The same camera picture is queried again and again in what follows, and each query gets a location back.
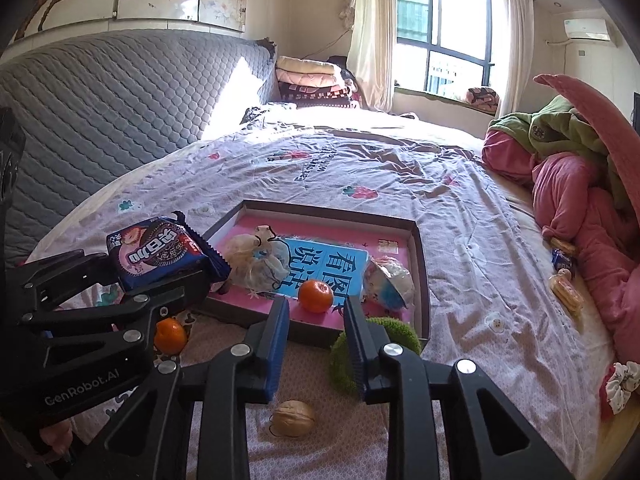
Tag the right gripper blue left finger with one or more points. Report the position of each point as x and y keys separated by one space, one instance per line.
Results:
x=267 y=340

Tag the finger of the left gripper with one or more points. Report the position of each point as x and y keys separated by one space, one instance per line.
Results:
x=47 y=283
x=137 y=308

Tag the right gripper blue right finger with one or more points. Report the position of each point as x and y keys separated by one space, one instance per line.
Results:
x=365 y=340

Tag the orange tangerine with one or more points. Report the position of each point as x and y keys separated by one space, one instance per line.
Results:
x=315 y=296
x=170 y=337

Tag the blue Oreo snack packet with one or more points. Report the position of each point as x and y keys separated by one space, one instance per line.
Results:
x=161 y=247

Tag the white blue bowl toy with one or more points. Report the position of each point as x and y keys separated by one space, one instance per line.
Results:
x=388 y=283

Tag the beige mesh drawstring pouch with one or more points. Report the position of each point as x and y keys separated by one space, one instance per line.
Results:
x=259 y=260

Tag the red bowl toy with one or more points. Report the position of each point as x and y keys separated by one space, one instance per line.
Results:
x=222 y=287

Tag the person's left hand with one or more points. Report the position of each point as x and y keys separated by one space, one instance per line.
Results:
x=59 y=437

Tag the tan walnut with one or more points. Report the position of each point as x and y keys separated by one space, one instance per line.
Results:
x=293 y=419

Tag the pink and blue book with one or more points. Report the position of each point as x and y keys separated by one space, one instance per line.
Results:
x=244 y=307

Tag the shallow grey cardboard box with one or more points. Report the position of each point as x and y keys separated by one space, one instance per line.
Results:
x=333 y=246

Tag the pink strawberry print bedsheet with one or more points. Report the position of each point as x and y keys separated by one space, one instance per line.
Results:
x=486 y=266

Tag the grey quilted headboard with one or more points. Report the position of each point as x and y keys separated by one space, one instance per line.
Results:
x=96 y=107

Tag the yellow wrapped biscuit packet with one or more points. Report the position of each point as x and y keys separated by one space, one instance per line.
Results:
x=562 y=287

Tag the small blue snack packet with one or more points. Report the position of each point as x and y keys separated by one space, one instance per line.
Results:
x=562 y=263

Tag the orange wrapped snack bar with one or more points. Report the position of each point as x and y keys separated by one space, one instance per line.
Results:
x=565 y=247

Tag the pink crumpled duvet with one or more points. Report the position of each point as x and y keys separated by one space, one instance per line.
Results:
x=569 y=205

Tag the white red scrunchie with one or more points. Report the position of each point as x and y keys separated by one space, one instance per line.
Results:
x=620 y=382

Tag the stack of folded blankets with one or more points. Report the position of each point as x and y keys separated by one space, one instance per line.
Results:
x=308 y=83

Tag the floral cushion on windowsill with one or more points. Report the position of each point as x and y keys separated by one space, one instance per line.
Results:
x=484 y=99

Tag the cream left curtain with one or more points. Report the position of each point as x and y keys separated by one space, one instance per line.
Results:
x=373 y=24

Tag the cream curtain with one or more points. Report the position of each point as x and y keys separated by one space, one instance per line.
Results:
x=521 y=18
x=373 y=24

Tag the green blanket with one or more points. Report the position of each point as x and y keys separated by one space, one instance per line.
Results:
x=560 y=129

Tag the dark framed window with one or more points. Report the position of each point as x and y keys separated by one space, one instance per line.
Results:
x=444 y=47

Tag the pink curved pillow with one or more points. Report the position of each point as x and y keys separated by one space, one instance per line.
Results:
x=608 y=122

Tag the black television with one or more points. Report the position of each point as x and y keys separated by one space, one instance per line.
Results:
x=635 y=115

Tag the cream right curtain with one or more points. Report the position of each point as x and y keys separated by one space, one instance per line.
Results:
x=521 y=18

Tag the white wall air conditioner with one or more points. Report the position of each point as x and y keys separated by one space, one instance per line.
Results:
x=591 y=29

